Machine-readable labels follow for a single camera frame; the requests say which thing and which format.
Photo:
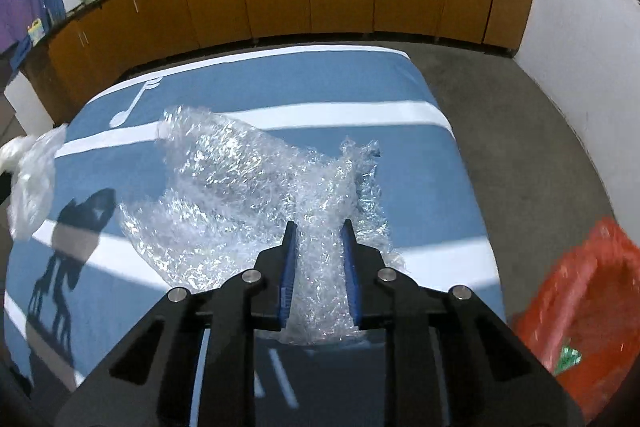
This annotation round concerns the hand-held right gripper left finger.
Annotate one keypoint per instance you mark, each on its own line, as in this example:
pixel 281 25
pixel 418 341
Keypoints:
pixel 287 272

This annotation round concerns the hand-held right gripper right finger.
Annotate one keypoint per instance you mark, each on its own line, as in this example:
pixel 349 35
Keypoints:
pixel 351 272

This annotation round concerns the clear bubble wrap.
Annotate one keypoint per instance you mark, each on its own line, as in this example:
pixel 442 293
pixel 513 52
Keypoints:
pixel 240 187

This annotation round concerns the red-lined trash bin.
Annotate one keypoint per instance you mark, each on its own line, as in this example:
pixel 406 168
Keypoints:
pixel 575 287

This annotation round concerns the dark green plastic bag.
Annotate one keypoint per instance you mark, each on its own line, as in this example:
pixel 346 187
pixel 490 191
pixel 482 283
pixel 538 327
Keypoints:
pixel 567 357

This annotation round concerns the blue striped table cloth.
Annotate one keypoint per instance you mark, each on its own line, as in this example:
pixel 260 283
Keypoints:
pixel 325 82

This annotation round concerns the clear plastic bag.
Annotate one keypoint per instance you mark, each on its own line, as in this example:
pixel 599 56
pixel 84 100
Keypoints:
pixel 30 187

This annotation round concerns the white box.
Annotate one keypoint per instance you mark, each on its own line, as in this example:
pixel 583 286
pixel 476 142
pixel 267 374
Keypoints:
pixel 25 102

